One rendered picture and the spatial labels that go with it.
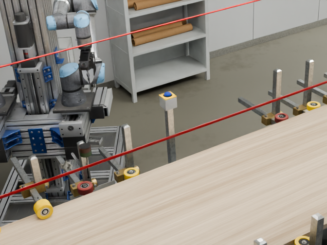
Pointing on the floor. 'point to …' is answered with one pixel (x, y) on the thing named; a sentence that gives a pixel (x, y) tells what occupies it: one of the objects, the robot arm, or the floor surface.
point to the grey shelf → (157, 44)
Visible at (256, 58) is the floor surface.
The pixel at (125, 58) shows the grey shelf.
